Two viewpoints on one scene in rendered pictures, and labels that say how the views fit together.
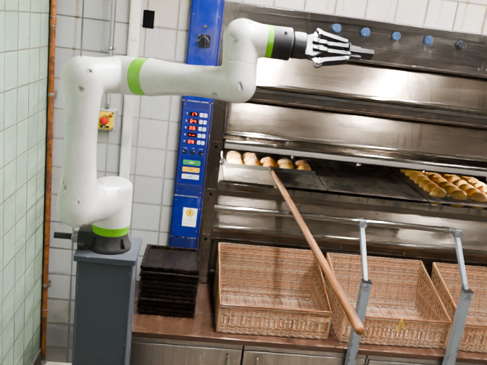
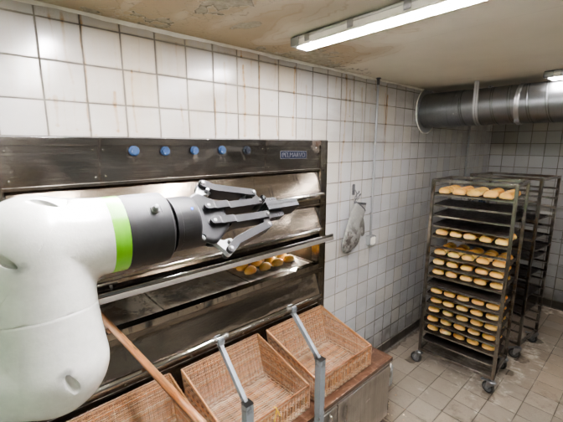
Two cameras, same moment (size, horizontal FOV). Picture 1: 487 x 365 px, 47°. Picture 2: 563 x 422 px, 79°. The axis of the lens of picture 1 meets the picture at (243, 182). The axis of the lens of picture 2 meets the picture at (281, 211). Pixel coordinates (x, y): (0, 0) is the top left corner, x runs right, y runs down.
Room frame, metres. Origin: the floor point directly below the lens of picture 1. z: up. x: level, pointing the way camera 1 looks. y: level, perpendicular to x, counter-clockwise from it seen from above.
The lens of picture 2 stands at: (1.20, 0.06, 2.07)
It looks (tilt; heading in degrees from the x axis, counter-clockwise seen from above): 11 degrees down; 323
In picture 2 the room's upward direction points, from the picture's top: straight up
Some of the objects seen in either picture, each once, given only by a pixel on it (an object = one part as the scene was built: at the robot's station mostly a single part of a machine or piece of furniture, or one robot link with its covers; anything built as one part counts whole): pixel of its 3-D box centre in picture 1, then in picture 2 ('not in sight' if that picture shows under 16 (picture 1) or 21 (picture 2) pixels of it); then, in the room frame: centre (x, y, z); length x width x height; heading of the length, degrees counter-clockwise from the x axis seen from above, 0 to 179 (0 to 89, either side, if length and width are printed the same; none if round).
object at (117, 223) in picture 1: (109, 205); not in sight; (1.79, 0.44, 1.36); 0.16 x 0.13 x 0.19; 154
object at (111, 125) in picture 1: (106, 119); not in sight; (2.77, 0.73, 1.46); 0.10 x 0.07 x 0.10; 95
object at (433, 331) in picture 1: (383, 298); (246, 388); (2.68, -0.81, 0.72); 0.56 x 0.49 x 0.28; 96
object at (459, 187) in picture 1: (451, 182); (250, 254); (3.44, -1.30, 1.21); 0.61 x 0.48 x 0.06; 5
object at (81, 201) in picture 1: (84, 143); not in sight; (1.67, 0.50, 1.59); 0.16 x 0.13 x 0.53; 154
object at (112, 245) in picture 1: (93, 237); not in sight; (1.80, 0.49, 1.23); 0.26 x 0.15 x 0.06; 96
